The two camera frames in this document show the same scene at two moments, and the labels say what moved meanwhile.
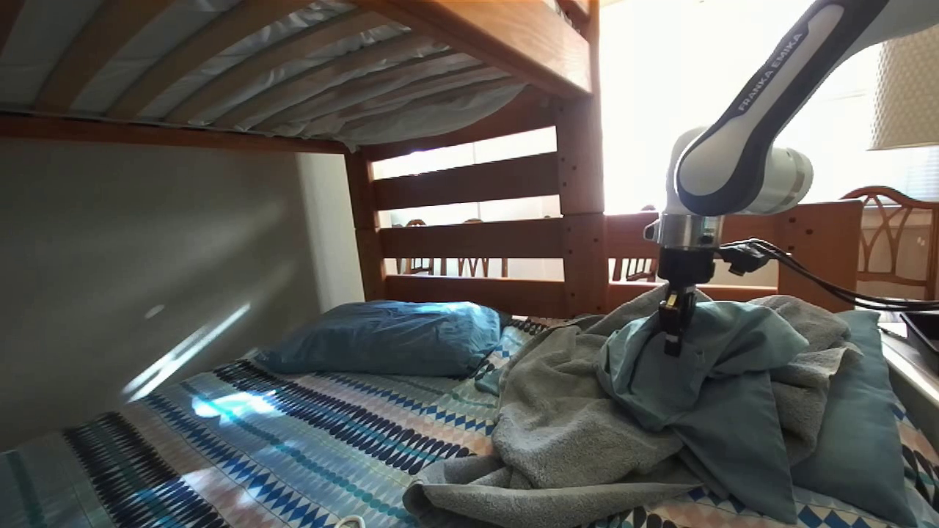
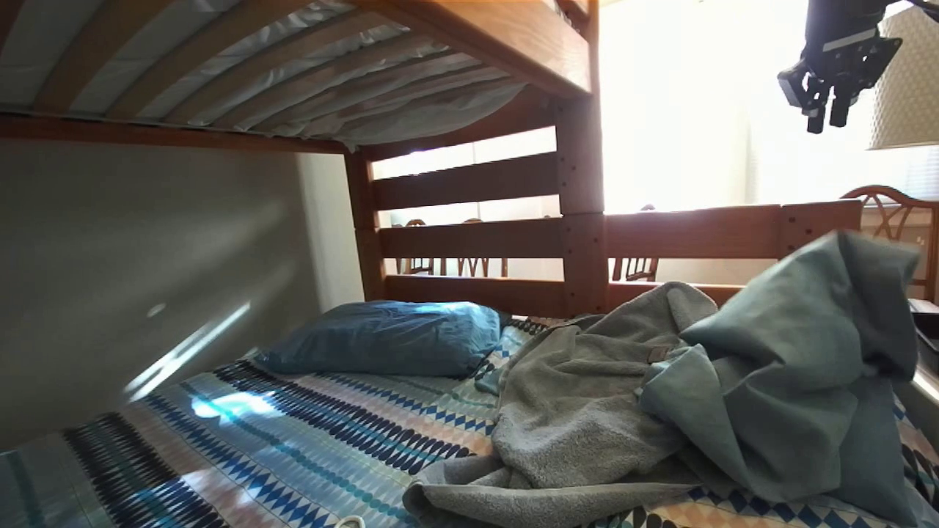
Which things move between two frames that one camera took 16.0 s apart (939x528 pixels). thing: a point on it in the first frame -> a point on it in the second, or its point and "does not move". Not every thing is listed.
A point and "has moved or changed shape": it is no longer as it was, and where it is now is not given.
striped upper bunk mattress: x=332 y=72 does not move
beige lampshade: x=907 y=91 does not move
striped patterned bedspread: x=247 y=447 does not move
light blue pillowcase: x=723 y=393 has moved or changed shape
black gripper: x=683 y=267 -> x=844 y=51
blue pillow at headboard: x=406 y=337 does not move
